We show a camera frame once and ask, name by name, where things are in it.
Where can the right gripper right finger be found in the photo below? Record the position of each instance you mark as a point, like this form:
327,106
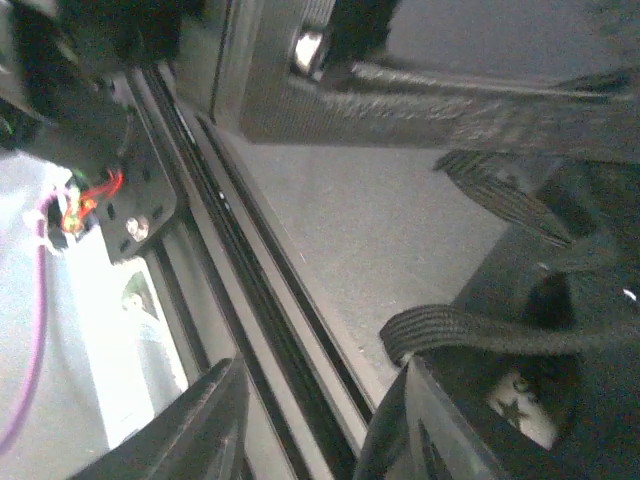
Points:
417,432

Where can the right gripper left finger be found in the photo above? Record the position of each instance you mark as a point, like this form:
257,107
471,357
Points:
200,435

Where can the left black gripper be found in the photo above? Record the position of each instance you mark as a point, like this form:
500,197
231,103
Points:
294,72

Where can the black shoelace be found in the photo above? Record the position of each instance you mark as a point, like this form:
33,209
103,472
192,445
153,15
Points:
591,219

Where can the black sneaker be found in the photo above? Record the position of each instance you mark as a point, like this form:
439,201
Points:
573,416

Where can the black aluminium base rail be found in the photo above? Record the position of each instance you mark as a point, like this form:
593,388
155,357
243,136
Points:
301,381

